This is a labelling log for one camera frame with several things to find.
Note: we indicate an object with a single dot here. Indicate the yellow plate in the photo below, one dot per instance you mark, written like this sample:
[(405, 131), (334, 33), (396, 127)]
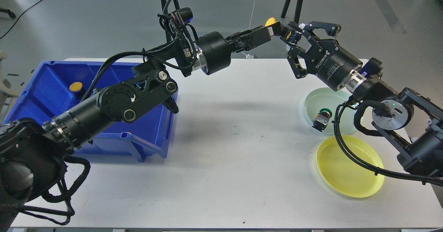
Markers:
[(344, 175)]

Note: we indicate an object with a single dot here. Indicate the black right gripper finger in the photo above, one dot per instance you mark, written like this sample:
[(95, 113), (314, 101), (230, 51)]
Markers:
[(292, 33), (307, 30)]

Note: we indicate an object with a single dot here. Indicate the blue plastic bin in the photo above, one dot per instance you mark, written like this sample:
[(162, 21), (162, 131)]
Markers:
[(47, 94)]

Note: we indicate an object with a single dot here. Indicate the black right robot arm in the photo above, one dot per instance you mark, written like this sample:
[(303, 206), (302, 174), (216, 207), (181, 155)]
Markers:
[(379, 110)]

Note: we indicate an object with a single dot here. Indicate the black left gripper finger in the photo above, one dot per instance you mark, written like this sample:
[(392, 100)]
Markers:
[(253, 38), (278, 29)]

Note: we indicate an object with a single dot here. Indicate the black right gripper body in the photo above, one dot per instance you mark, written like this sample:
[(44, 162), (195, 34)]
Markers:
[(325, 59)]

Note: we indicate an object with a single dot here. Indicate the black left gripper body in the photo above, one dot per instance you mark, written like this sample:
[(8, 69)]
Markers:
[(214, 51)]

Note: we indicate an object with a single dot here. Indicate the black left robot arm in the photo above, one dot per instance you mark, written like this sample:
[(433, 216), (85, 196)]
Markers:
[(39, 173)]

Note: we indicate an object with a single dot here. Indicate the green push button switch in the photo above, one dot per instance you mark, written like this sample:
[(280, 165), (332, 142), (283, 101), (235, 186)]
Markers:
[(321, 120)]

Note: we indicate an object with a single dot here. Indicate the light green plate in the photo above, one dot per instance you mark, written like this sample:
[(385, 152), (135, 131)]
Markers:
[(326, 98)]

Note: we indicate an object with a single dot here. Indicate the yellow push button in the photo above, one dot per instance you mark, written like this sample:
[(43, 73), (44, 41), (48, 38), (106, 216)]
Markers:
[(273, 20), (77, 88)]

